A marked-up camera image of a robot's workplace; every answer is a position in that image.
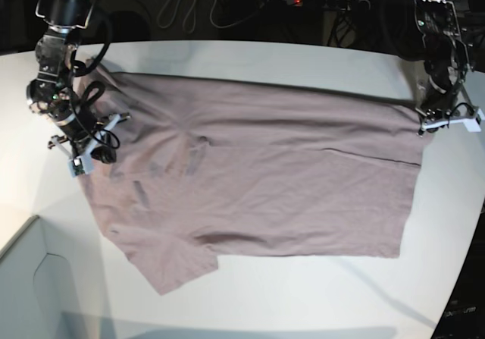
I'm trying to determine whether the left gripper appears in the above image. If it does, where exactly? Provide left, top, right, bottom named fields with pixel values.
left=415, top=88, right=484, bottom=137

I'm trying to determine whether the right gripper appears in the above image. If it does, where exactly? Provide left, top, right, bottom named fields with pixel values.
left=47, top=113, right=131, bottom=164

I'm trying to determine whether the mauve t-shirt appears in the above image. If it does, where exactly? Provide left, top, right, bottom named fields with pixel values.
left=79, top=67, right=430, bottom=294

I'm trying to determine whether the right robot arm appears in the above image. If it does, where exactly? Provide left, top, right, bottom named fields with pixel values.
left=27, top=0, right=129, bottom=173

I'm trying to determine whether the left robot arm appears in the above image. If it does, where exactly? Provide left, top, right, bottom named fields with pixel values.
left=414, top=0, right=484, bottom=136

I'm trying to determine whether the black power strip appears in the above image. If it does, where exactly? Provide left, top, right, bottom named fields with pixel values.
left=286, top=0, right=371, bottom=11

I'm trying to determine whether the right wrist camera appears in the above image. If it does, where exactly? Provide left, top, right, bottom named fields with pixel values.
left=68, top=155, right=94, bottom=177

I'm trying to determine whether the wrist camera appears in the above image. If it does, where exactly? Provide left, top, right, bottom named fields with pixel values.
left=68, top=155, right=94, bottom=177
left=463, top=108, right=484, bottom=133

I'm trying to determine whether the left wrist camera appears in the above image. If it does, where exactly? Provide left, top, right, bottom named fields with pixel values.
left=463, top=108, right=484, bottom=133

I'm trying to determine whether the grey looped cable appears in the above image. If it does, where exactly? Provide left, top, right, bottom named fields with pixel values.
left=157, top=0, right=202, bottom=33

